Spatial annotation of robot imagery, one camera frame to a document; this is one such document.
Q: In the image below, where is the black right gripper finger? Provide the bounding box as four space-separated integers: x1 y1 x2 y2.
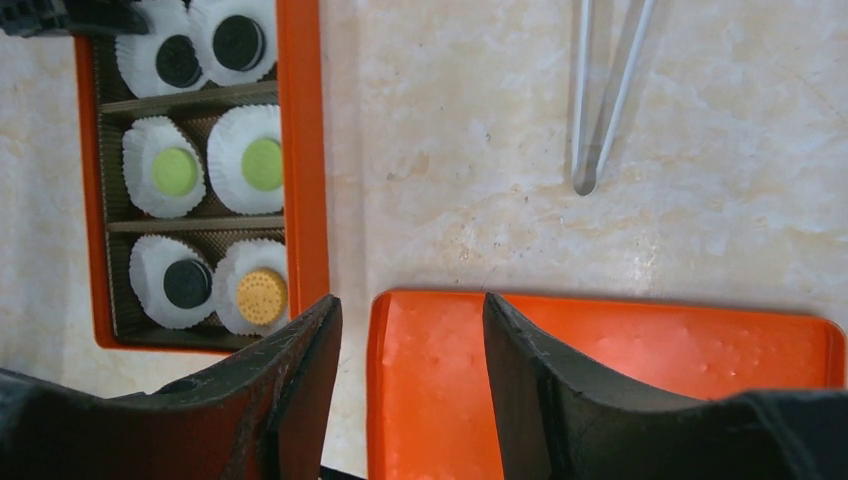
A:
1 0 149 37

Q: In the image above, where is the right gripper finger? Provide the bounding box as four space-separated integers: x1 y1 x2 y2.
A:
1 295 343 479
482 293 847 479

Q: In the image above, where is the yellow sandwich cookie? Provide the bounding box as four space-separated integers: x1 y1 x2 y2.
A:
236 268 288 326

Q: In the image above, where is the orange tin lid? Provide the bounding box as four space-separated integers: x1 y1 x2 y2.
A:
367 290 847 479

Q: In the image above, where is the black sandwich cookie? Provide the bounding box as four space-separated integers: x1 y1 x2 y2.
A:
163 259 212 309
155 35 202 88
212 15 266 72

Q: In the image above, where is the green sandwich cookie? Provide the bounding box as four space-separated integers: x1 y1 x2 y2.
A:
151 148 198 197
241 138 283 192

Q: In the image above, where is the metal tongs white handle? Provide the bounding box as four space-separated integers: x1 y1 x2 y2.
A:
570 0 656 197

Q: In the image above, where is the white paper cup liner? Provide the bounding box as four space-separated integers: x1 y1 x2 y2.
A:
207 104 284 215
212 239 289 336
129 235 214 329
188 0 278 86
115 0 208 98
122 116 207 219

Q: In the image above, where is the orange cookie tin box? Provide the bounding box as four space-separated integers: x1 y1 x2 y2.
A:
74 1 330 353

